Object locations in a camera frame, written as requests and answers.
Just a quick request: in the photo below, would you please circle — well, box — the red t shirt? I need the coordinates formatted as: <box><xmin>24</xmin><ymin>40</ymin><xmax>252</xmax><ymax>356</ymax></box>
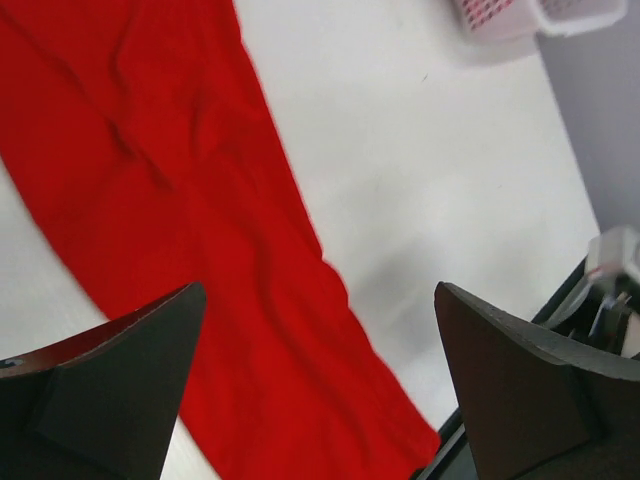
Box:
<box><xmin>1</xmin><ymin>1</ymin><xmax>440</xmax><ymax>479</ymax></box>

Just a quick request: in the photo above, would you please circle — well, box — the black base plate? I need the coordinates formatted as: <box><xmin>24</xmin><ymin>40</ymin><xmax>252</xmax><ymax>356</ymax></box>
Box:
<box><xmin>416</xmin><ymin>271</ymin><xmax>639</xmax><ymax>479</ymax></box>

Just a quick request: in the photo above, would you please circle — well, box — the white plastic basket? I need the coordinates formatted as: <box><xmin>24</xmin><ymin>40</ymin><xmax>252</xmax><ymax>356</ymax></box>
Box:
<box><xmin>451</xmin><ymin>0</ymin><xmax>629</xmax><ymax>43</ymax></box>

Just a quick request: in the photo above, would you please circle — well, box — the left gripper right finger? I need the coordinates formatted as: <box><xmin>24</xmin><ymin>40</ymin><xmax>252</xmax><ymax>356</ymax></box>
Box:
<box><xmin>434</xmin><ymin>282</ymin><xmax>639</xmax><ymax>479</ymax></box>

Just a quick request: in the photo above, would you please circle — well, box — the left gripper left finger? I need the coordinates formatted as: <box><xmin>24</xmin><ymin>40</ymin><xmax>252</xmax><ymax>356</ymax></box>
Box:
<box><xmin>1</xmin><ymin>283</ymin><xmax>206</xmax><ymax>479</ymax></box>

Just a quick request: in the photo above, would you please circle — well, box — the right white cable duct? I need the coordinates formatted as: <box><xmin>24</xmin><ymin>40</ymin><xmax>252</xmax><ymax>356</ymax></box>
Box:
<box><xmin>585</xmin><ymin>225</ymin><xmax>639</xmax><ymax>283</ymax></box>

